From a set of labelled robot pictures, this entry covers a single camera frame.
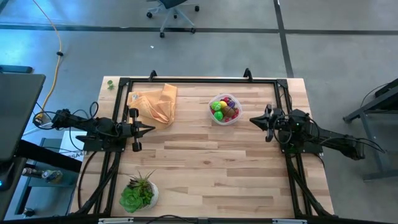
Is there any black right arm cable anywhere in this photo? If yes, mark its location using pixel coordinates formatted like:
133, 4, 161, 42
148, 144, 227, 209
272, 114, 293, 146

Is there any white printed sheet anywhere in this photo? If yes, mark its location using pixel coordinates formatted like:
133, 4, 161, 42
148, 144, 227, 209
58, 130, 88, 162

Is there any black desk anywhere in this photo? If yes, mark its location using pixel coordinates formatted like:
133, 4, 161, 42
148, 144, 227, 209
0, 73, 47, 162

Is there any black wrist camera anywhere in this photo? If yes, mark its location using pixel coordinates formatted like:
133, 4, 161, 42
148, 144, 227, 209
273, 116, 285, 133
119, 123, 134, 138

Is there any potted green succulent plant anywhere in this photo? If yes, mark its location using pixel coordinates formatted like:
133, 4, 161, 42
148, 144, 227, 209
119, 170, 159, 214

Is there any yellow floor cable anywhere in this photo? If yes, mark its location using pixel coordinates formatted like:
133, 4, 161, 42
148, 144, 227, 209
30, 0, 63, 121

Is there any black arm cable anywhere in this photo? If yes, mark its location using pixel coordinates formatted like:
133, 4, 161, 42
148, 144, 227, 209
272, 114, 293, 146
32, 101, 100, 153

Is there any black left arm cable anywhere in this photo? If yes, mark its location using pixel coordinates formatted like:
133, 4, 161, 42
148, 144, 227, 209
32, 101, 100, 153

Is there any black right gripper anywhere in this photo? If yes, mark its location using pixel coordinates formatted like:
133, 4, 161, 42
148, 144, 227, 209
249, 104, 289, 143

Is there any brown toy kiwi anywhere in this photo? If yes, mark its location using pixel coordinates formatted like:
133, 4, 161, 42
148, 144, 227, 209
221, 105, 236, 118

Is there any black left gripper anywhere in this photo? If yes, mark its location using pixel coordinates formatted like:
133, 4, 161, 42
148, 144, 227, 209
117, 108, 156, 152

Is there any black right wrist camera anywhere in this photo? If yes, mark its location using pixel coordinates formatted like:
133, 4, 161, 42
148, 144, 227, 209
273, 116, 285, 133

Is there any dark flat panel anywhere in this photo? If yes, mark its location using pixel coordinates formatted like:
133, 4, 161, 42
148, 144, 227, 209
0, 64, 34, 74

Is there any clear plastic tupperware container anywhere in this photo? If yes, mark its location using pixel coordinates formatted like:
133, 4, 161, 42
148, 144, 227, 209
207, 93, 244, 126

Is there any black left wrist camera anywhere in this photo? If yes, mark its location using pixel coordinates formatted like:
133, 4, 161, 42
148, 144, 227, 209
119, 123, 134, 138

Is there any silver metal bracket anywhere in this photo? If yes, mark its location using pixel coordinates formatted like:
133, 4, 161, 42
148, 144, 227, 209
98, 217, 134, 224
272, 218, 307, 224

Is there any black metal stand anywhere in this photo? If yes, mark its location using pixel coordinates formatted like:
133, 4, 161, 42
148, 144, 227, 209
343, 77, 398, 181

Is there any orange cloth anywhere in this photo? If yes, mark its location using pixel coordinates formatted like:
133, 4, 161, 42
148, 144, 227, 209
126, 83, 178, 131

